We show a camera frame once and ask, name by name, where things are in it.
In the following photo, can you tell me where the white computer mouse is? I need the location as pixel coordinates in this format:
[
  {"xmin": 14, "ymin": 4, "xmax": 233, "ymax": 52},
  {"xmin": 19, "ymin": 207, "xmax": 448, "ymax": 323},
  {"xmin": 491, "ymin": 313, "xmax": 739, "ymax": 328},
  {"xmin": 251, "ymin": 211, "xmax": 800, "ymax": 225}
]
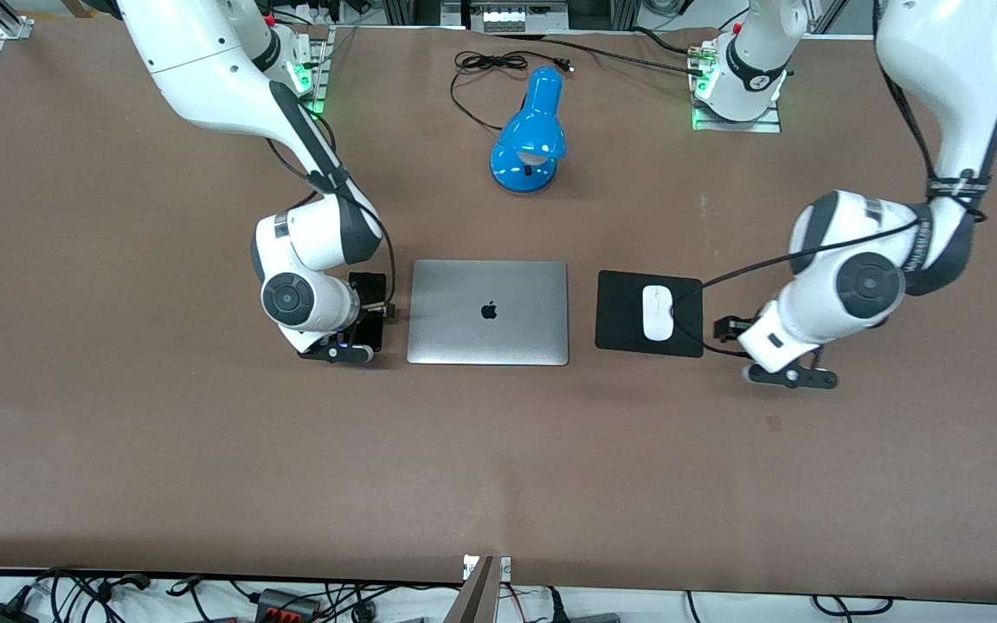
[{"xmin": 642, "ymin": 285, "xmax": 674, "ymax": 341}]

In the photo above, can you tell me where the black smartphone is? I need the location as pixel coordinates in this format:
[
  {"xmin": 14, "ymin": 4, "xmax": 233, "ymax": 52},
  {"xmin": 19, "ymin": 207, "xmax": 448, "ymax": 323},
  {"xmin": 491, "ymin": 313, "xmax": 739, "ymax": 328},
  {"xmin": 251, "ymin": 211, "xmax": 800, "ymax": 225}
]
[{"xmin": 348, "ymin": 272, "xmax": 388, "ymax": 352}]

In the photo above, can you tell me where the black mouse pad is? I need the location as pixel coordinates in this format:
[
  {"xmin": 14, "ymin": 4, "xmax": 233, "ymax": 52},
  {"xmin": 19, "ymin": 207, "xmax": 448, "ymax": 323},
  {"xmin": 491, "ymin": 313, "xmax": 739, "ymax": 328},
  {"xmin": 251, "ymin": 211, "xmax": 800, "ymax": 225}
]
[{"xmin": 595, "ymin": 270, "xmax": 704, "ymax": 359}]

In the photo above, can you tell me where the silver closed laptop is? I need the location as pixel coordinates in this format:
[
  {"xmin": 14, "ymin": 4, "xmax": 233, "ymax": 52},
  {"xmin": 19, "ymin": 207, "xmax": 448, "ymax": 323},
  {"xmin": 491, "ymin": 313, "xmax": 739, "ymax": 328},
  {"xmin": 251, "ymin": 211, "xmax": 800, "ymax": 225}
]
[{"xmin": 407, "ymin": 260, "xmax": 569, "ymax": 366}]

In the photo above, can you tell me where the orange black connector box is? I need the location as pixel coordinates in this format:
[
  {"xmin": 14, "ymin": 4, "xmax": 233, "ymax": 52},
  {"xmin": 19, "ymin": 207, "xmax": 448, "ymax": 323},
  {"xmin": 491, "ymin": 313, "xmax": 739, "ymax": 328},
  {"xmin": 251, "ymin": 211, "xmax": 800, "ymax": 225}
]
[{"xmin": 254, "ymin": 588, "xmax": 323, "ymax": 621}]

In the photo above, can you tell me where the blue desk lamp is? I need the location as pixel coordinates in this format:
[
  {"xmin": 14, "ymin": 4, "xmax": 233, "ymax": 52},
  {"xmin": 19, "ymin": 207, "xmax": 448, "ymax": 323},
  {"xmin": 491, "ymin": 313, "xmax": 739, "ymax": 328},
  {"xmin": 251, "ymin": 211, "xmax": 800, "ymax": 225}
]
[{"xmin": 489, "ymin": 67, "xmax": 567, "ymax": 194}]

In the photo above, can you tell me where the white power strip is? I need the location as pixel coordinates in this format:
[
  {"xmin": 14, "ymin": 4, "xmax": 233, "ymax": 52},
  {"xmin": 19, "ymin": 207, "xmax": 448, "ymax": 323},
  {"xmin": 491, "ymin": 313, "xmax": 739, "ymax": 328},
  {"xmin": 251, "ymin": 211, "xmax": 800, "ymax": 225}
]
[{"xmin": 481, "ymin": 7, "xmax": 551, "ymax": 34}]

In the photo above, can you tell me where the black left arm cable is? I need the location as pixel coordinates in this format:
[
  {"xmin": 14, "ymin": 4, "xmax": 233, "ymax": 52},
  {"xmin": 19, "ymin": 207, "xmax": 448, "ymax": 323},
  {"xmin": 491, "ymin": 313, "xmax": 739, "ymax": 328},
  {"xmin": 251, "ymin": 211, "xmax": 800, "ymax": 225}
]
[{"xmin": 672, "ymin": 52, "xmax": 997, "ymax": 360}]

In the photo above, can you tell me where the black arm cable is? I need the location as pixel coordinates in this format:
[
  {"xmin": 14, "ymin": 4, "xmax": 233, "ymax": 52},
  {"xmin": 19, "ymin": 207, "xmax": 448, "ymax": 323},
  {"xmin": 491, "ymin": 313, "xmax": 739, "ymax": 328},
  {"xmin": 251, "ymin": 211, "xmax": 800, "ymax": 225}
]
[
  {"xmin": 265, "ymin": 134, "xmax": 398, "ymax": 323},
  {"xmin": 672, "ymin": 52, "xmax": 997, "ymax": 360}
]

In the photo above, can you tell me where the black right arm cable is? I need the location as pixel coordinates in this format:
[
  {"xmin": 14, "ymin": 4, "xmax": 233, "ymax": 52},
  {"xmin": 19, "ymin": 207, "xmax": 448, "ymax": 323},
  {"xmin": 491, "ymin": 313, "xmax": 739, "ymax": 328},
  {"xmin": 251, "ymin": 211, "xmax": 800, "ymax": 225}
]
[{"xmin": 265, "ymin": 134, "xmax": 398, "ymax": 323}]

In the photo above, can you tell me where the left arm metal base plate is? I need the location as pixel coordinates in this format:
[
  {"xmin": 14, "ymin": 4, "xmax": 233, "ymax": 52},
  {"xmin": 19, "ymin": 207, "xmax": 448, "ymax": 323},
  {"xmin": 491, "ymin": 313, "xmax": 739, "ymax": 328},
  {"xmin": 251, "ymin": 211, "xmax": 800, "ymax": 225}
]
[{"xmin": 691, "ymin": 97, "xmax": 783, "ymax": 134}]

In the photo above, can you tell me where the long black table cable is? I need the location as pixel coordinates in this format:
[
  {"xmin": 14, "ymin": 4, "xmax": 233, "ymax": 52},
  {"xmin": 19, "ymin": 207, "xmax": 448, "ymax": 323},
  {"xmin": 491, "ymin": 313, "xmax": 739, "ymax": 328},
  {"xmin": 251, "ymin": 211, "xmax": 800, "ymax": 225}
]
[{"xmin": 490, "ymin": 33, "xmax": 711, "ymax": 79}]

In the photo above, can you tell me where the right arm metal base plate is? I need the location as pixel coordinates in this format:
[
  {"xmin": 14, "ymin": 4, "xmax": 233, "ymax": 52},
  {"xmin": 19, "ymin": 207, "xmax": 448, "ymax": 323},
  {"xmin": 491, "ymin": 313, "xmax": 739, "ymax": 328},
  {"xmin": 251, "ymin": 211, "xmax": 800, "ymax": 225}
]
[{"xmin": 286, "ymin": 26, "xmax": 332, "ymax": 119}]

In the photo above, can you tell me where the black lamp power cord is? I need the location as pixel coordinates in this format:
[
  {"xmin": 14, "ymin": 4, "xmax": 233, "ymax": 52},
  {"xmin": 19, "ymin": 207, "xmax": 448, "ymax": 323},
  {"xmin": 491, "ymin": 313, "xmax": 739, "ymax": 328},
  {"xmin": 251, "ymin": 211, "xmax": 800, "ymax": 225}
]
[{"xmin": 449, "ymin": 50, "xmax": 576, "ymax": 132}]

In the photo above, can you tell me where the grey metal post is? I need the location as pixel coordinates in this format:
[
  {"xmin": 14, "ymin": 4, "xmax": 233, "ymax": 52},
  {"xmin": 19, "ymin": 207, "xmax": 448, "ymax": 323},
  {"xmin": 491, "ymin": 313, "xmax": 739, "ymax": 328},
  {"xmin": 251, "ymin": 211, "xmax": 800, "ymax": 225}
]
[{"xmin": 445, "ymin": 554, "xmax": 513, "ymax": 623}]

